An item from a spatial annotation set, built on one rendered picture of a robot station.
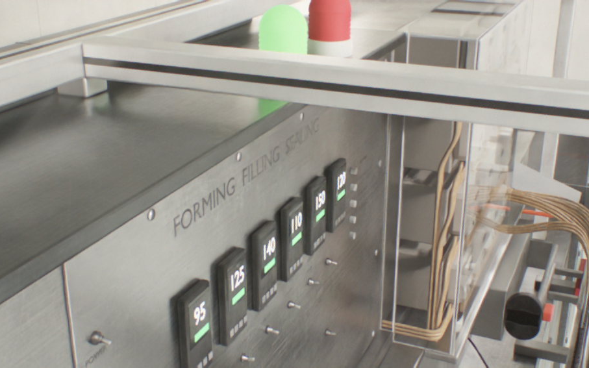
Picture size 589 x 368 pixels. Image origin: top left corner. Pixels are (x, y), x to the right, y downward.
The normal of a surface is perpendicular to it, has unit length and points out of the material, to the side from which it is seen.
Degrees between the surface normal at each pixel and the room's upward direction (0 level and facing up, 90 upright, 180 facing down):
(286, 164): 90
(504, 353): 0
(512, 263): 0
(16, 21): 90
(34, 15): 90
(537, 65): 90
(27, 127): 0
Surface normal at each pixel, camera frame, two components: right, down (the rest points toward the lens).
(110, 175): 0.00, -0.93
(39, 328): 0.92, 0.15
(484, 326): -0.40, 0.33
